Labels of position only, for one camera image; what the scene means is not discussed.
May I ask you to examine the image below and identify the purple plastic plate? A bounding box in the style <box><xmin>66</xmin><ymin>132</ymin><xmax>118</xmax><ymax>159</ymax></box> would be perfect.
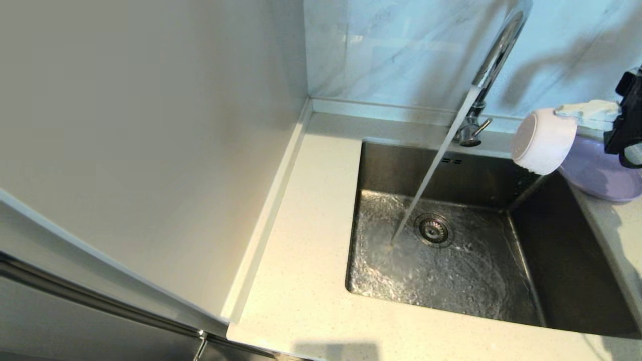
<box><xmin>558</xmin><ymin>128</ymin><xmax>642</xmax><ymax>202</ymax></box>

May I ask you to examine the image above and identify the pink plastic cup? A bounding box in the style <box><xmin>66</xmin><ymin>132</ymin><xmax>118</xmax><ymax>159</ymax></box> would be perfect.
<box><xmin>511</xmin><ymin>108</ymin><xmax>578</xmax><ymax>176</ymax></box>

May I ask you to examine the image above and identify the chrome gooseneck kitchen faucet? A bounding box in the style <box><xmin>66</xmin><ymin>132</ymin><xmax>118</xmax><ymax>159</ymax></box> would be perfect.
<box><xmin>454</xmin><ymin>0</ymin><xmax>533</xmax><ymax>148</ymax></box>

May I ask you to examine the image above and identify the stainless steel sink basin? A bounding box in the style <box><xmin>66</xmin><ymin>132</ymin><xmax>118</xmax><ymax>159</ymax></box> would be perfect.
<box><xmin>345</xmin><ymin>140</ymin><xmax>640</xmax><ymax>337</ymax></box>

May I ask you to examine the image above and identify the running water stream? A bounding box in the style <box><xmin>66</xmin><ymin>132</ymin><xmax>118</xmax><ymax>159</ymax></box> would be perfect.
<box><xmin>390</xmin><ymin>85</ymin><xmax>482</xmax><ymax>246</ymax></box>

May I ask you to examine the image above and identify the round metal drain strainer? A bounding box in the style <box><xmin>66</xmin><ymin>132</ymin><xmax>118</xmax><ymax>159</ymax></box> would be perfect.
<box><xmin>414</xmin><ymin>213</ymin><xmax>455</xmax><ymax>249</ymax></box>

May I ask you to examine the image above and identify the chrome refrigerator door handle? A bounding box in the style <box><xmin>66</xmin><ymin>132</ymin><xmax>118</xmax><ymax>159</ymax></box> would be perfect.
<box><xmin>0</xmin><ymin>250</ymin><xmax>209</xmax><ymax>361</ymax></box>

